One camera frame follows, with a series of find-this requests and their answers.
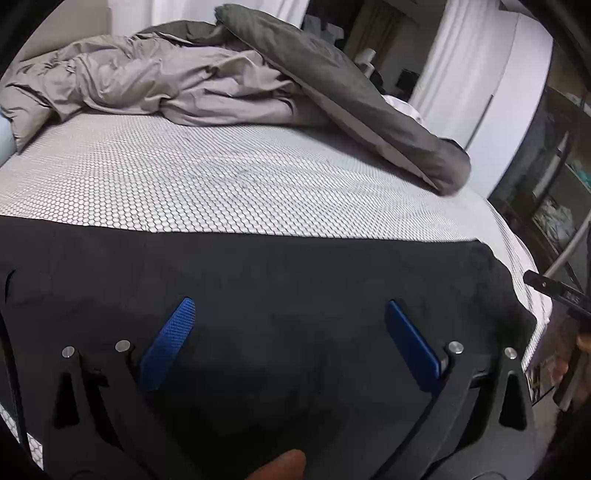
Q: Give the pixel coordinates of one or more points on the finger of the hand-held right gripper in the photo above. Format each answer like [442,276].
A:
[561,291]

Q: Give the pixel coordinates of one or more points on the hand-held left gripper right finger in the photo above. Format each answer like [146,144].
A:
[411,344]

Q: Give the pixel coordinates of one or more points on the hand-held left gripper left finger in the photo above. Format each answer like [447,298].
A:
[168,339]

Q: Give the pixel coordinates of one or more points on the black pants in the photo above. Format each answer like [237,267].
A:
[286,300]

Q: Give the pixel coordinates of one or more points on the person's right hand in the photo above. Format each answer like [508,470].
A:
[585,348]

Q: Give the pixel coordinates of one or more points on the person's left hand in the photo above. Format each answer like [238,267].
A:
[279,466]

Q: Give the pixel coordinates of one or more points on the metal storage shelf rack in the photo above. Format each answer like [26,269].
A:
[554,198]

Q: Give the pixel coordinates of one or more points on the honeycomb pattern mattress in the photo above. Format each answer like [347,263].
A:
[207,180]

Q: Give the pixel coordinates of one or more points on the white wardrobe panel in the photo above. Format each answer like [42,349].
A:
[512,106]

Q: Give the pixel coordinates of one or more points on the white curtain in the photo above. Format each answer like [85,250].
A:
[455,69]

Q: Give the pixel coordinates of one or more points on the light blue pillow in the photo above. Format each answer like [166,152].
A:
[5,138]

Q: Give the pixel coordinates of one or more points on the beige and grey duvet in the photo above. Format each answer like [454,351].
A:
[194,78]

